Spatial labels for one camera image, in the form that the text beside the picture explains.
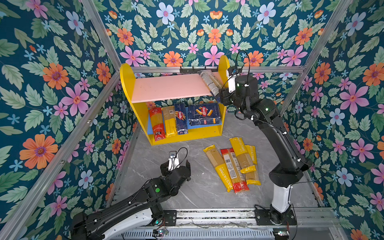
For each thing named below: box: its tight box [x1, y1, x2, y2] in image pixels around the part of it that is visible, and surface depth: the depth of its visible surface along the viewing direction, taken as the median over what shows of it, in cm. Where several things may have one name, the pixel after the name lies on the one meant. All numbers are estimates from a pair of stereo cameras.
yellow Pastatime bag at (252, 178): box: [245, 144, 261, 186], surface depth 88 cm
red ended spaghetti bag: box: [220, 148, 250, 193], surface depth 88 cm
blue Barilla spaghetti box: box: [174, 102, 189, 135], surface depth 95 cm
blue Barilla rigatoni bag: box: [188, 103, 221, 126], surface depth 95 cm
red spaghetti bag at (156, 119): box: [148, 107, 166, 142], surface depth 95 cm
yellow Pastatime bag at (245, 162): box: [229, 137, 256, 174], surface depth 94 cm
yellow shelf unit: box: [120, 63, 227, 146], surface depth 93 cm
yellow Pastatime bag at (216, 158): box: [203, 144, 234, 193], surface depth 91 cm
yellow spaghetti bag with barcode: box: [161, 105, 178, 138], surface depth 95 cm
